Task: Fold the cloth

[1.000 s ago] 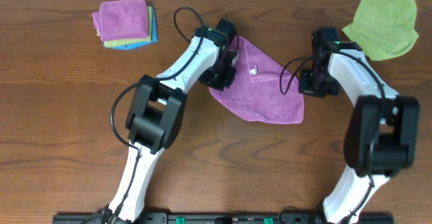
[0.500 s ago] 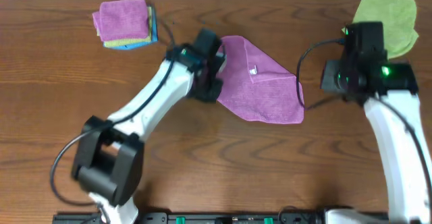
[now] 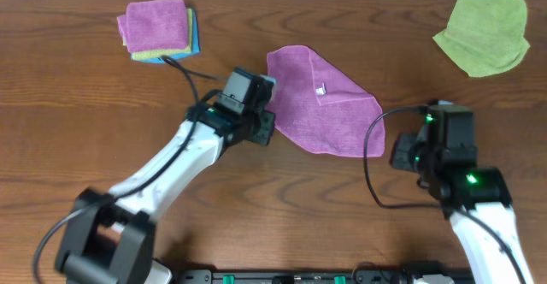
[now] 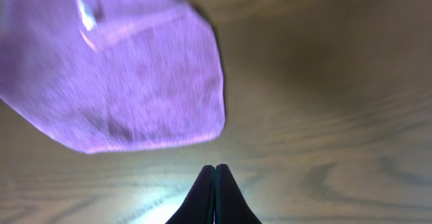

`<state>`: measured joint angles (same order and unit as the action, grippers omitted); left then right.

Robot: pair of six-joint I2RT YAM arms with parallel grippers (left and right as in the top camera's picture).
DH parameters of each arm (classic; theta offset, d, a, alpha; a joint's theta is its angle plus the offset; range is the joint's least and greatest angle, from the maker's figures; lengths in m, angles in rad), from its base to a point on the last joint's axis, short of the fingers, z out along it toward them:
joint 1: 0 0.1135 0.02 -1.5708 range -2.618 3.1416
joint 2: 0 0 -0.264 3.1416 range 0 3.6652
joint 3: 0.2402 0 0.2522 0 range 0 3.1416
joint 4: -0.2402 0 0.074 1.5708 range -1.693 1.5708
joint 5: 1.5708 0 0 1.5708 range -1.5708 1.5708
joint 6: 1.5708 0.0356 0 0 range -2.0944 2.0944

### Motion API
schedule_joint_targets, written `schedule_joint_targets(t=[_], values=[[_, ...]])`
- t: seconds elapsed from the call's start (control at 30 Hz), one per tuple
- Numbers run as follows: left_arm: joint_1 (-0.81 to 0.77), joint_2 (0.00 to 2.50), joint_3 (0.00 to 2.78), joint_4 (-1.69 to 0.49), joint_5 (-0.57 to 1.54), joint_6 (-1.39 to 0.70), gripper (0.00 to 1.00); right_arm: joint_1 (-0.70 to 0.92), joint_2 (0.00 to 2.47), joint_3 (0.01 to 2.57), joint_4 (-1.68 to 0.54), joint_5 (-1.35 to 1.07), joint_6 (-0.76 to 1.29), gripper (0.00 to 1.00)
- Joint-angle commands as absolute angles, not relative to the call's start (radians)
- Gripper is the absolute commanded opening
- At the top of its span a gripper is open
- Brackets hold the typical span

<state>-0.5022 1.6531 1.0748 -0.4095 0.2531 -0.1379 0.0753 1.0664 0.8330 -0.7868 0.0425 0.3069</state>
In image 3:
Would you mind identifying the purple microfiber cloth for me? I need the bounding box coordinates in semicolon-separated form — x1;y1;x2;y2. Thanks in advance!
267;45;385;157

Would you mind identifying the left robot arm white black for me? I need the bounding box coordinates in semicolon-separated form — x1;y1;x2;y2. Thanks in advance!
55;68;277;284

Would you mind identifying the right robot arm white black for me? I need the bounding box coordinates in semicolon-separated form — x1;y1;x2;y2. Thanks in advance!
391;104;533;283

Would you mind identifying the white cloth label tag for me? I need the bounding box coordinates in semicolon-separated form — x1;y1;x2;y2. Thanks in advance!
315;83;326;96

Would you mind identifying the folded blue cloth in stack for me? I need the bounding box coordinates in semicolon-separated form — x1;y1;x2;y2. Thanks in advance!
131;8;200;63

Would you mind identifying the folded yellow-green cloth in stack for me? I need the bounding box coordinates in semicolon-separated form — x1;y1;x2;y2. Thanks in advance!
117;5;195;62

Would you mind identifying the green microfiber cloth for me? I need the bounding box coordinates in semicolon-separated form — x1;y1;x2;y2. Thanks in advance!
433;0;530;78

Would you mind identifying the folded purple cloth on stack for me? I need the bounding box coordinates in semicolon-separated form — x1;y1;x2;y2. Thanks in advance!
117;0;189;53

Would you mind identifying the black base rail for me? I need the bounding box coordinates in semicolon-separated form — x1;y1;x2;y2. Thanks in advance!
174;261;475;284

